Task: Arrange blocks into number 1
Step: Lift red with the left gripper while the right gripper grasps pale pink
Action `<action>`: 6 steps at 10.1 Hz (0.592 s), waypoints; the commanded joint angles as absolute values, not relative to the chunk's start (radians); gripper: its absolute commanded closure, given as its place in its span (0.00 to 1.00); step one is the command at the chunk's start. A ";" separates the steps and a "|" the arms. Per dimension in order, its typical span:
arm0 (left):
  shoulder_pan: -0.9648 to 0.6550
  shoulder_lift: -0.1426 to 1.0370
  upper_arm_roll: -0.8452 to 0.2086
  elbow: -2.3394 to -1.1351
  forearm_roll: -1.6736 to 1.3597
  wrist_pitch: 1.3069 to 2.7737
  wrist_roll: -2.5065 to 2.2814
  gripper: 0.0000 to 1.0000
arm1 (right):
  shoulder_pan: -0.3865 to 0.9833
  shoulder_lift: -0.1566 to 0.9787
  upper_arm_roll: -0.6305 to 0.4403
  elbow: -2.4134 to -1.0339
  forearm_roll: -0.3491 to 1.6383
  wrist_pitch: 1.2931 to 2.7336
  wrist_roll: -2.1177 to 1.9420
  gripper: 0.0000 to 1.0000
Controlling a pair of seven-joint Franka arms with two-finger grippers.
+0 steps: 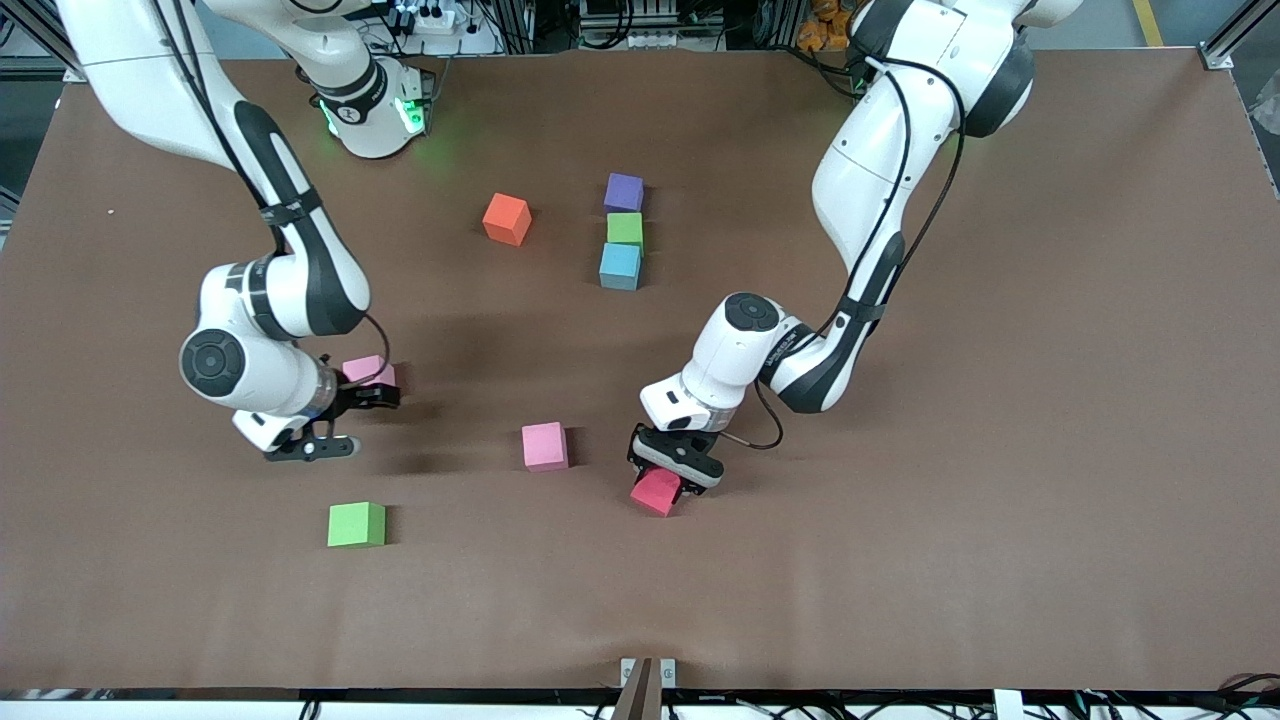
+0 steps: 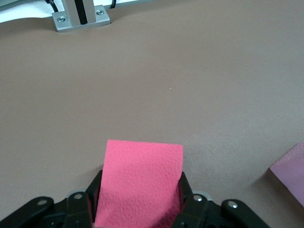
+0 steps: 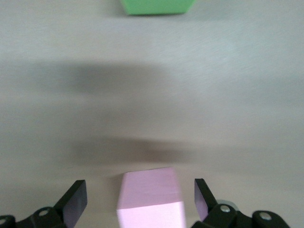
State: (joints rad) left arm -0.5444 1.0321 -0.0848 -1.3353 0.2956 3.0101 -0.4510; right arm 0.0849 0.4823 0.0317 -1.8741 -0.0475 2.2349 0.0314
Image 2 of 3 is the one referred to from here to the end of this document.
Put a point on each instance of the pink foam cube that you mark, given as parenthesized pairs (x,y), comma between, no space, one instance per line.
(292,171)

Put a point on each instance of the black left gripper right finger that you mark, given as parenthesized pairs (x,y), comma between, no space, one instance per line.
(213,216)

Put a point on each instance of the red foam cube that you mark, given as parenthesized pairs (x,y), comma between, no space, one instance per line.
(140,185)

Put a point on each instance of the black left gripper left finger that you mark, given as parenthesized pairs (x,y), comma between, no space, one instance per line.
(47,213)

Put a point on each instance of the aluminium post with bracket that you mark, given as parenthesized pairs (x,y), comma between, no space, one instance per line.
(80,17)

